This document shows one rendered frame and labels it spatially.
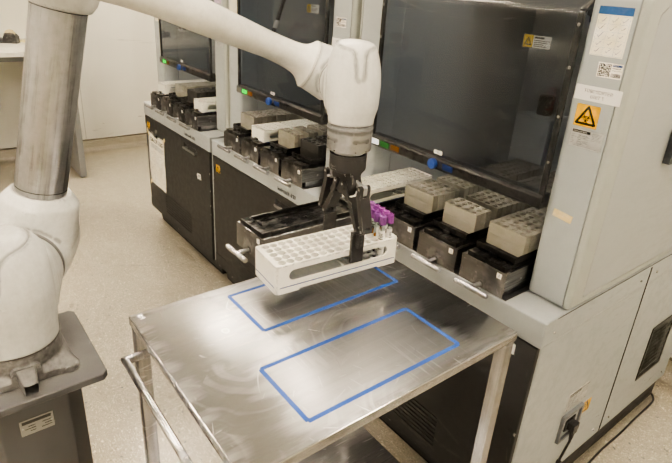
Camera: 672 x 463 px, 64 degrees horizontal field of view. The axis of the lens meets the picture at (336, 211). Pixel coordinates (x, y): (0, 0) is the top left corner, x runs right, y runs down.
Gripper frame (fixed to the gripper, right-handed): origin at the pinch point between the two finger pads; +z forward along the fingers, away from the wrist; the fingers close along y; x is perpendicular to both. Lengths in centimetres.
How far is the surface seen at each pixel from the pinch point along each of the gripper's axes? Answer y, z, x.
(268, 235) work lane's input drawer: -28.6, 10.5, -3.4
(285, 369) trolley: 21.2, 9.1, -24.5
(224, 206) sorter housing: -131, 47, 25
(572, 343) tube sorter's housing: 25, 30, 56
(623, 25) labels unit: 22, -47, 48
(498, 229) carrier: 4.5, 4.4, 45.0
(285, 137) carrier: -94, 6, 36
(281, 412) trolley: 29.7, 9.0, -29.6
